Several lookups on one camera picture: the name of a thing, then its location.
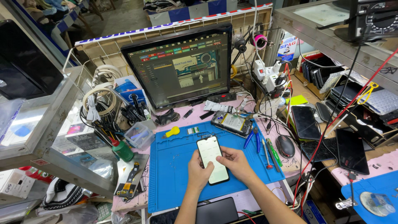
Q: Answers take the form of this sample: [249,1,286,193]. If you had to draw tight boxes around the black smartphone with dark screen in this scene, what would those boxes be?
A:
[290,105,322,141]

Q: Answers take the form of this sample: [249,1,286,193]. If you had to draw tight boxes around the white wire grid rack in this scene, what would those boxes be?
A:
[62,3,274,103]

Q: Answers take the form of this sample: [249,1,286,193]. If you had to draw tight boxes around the blue mat with small parts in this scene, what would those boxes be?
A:
[341,170,398,224]

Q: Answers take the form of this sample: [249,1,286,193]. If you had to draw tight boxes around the black box device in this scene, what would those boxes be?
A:
[0,19,64,100]

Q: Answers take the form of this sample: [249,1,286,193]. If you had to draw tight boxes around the bubble wrap sheet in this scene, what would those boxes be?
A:
[358,88,398,116]

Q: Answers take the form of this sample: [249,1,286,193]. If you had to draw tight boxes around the yellow plastic clip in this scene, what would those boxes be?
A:
[357,82,379,105]

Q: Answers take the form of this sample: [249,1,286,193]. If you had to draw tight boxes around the phone display with flex cable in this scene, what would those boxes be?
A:
[114,152,150,200]

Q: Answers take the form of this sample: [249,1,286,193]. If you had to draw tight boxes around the clear plastic box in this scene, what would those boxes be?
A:
[124,122,155,150]

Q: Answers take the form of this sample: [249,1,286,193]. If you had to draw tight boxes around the blue silicone repair mat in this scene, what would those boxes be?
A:
[148,119,285,214]

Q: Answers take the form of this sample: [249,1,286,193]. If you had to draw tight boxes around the black smartphone with lit screen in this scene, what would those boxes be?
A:
[196,135,230,186]

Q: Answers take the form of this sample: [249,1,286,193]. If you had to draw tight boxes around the black and white knitted cloth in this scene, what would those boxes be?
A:
[42,177,85,211]

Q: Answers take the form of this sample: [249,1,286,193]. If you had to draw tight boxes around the blue-handled pliers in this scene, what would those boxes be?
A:
[244,127,261,154]

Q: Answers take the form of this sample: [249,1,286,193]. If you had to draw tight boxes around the large black tablet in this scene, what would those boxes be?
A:
[335,128,371,175]

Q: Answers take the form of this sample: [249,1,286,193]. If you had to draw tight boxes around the black computer monitor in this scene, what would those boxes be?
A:
[120,22,233,110]

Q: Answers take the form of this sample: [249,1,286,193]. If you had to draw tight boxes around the red cable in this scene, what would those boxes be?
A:
[292,48,398,215]

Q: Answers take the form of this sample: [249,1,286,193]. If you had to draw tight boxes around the white glue tube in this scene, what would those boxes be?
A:
[203,100,237,114]

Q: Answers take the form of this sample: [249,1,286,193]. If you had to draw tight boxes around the red-tipped screwdriver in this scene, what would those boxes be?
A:
[261,139,273,170]

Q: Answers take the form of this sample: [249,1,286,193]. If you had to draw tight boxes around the black phone with matte back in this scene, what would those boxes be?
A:
[195,197,239,224]

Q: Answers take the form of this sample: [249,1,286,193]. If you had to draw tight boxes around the opened smartphone with exposed battery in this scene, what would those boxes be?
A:
[210,111,253,138]

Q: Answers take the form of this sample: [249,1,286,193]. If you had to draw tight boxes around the black computer mouse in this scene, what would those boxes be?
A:
[275,134,296,159]

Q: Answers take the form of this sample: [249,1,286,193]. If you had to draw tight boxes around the metal clip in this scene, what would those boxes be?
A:
[335,198,358,210]

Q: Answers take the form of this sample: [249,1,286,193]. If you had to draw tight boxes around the cracked black phone screen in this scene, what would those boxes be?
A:
[301,138,338,163]

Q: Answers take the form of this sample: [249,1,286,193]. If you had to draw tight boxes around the blue and white carton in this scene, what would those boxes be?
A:
[303,199,328,224]

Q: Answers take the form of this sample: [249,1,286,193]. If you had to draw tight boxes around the person's right hand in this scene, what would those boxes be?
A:
[216,146,258,185]

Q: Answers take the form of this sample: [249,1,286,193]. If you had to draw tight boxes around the blue and white box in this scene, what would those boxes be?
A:
[114,75,147,107]

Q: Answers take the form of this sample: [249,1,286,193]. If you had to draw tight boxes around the grey calculator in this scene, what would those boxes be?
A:
[96,202,113,222]

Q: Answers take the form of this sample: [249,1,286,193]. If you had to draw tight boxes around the holder with black tools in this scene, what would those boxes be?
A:
[121,93,157,130]

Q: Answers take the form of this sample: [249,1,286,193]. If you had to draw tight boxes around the green-handled screwdriver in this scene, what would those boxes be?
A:
[266,138,283,167]

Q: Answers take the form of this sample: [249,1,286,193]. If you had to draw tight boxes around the person's left hand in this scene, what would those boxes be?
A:
[187,149,215,192]

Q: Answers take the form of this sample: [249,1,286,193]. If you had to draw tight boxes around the white power strip with plugs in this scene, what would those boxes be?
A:
[253,59,289,94]

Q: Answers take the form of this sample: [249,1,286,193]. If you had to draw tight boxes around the wooden rack of phones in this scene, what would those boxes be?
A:
[295,51,346,101]

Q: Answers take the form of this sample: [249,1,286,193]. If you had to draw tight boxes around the black bench meter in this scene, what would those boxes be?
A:
[334,0,398,43]

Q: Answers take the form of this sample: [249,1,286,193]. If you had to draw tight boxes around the green bottle with red cap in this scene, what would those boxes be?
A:
[108,136,135,162]

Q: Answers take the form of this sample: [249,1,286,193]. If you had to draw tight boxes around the yellow-green sticky note pad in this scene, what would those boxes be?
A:
[285,95,308,106]

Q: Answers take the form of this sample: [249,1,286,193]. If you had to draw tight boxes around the pile of white tape rolls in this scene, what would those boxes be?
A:
[82,64,124,116]

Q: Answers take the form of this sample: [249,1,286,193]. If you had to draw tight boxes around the metal and glass display shelf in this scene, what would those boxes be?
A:
[0,65,125,200]

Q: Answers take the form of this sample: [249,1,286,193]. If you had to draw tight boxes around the white cardboard box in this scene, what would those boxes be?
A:
[0,169,35,199]

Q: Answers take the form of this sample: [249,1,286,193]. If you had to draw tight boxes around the metal overhead shelf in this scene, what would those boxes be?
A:
[273,0,398,94]

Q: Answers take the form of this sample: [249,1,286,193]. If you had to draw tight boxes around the pink tape roll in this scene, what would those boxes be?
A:
[252,33,268,50]

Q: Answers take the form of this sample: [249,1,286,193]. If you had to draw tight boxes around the stack of black tablets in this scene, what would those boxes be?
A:
[325,82,398,131]

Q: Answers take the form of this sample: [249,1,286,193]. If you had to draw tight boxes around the yellow opening tool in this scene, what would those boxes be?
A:
[161,126,181,139]

